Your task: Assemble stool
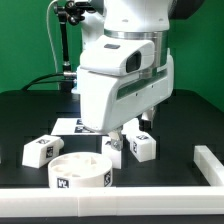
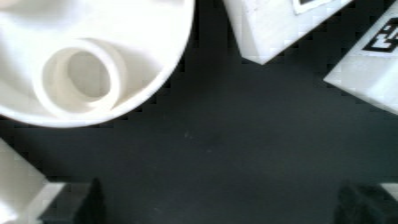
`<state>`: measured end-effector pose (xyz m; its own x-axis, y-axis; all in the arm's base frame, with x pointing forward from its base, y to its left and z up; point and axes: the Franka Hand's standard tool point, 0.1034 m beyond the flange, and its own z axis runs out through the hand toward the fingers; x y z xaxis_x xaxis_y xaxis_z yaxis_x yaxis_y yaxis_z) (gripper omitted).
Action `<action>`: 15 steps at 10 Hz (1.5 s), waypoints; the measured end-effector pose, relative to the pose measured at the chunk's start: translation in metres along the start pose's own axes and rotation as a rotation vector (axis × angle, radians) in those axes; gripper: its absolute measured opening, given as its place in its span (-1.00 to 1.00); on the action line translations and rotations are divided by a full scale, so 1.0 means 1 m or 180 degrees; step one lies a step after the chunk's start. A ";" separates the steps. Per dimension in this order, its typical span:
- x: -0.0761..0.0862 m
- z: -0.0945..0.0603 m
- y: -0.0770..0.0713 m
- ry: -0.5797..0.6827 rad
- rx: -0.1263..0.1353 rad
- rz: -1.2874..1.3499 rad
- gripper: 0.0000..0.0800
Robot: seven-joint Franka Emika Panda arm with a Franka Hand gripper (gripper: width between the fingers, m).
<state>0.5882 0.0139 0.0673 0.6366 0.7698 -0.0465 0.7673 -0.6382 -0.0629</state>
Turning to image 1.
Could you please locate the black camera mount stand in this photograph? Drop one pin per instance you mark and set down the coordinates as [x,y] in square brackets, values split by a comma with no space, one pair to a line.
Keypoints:
[71,13]

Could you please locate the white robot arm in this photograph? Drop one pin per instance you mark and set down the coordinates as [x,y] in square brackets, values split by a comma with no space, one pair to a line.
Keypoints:
[139,20]

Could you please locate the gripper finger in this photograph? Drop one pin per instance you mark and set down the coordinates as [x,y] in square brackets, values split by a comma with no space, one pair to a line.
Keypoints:
[116,139]
[147,118]

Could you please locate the white round stool seat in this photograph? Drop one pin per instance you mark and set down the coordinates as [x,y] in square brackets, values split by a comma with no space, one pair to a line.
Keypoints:
[80,169]

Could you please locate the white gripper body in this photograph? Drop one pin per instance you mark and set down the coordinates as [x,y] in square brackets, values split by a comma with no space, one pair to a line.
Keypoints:
[104,107]

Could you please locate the white L-shaped obstacle fence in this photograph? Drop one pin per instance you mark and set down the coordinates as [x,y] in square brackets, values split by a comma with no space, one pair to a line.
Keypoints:
[111,201]

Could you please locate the white fiducial marker sheet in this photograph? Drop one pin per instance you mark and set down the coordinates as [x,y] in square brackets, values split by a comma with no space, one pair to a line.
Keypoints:
[70,126]

